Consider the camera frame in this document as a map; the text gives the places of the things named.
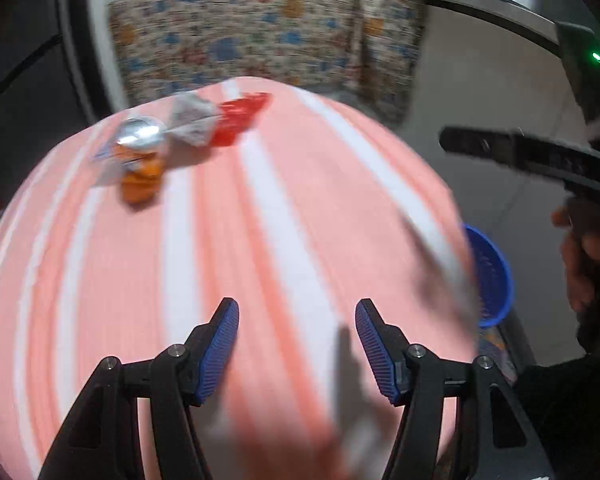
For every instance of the printed blanket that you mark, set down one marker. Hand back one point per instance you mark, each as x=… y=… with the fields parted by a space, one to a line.
x=260 y=35

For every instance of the person's right hand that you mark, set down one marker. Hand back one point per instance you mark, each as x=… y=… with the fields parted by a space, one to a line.
x=595 y=260

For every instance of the dark edged counter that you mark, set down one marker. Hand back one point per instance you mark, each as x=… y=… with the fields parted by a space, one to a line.
x=505 y=10

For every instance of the orange crumpled wrapper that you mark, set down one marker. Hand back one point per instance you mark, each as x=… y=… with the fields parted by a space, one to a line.
x=140 y=187

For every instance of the orange striped tablecloth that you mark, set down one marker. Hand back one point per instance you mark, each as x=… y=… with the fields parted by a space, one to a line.
x=280 y=210

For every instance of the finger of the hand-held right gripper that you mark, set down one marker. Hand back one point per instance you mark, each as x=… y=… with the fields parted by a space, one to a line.
x=505 y=149

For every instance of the red plastic bag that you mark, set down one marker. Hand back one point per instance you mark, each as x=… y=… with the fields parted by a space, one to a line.
x=237 y=115

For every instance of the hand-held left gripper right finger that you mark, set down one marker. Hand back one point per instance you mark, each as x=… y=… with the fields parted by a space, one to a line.
x=375 y=350

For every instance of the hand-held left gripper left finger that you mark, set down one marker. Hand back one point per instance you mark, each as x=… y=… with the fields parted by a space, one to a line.
x=220 y=345

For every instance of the blue plastic basket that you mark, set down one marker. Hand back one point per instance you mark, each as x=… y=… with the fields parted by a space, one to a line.
x=495 y=270

